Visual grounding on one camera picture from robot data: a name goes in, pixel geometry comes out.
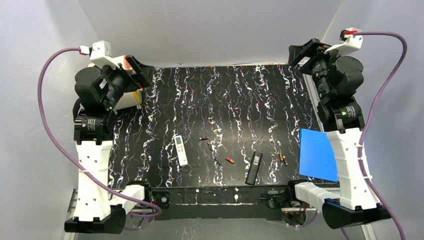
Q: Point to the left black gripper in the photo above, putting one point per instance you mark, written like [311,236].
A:
[138,75]

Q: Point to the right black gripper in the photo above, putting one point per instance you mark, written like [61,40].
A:
[306,53]

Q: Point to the white remote control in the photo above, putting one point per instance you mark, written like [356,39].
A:
[181,153]

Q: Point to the brown black battery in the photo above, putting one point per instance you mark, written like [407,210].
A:
[209,146]

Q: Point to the red battery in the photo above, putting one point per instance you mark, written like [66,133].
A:
[230,160]

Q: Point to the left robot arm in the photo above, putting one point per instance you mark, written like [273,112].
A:
[99,89]

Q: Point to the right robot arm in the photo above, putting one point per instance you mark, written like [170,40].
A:
[337,76]

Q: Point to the black remote control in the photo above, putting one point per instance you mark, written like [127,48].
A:
[254,168]

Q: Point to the white cylinder with orange lid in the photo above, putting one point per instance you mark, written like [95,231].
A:
[129,99]

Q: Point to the blue sheet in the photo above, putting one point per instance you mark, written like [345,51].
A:
[316,156]

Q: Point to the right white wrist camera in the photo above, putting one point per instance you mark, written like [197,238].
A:
[349,43]

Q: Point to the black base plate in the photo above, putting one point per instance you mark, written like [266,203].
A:
[227,202]

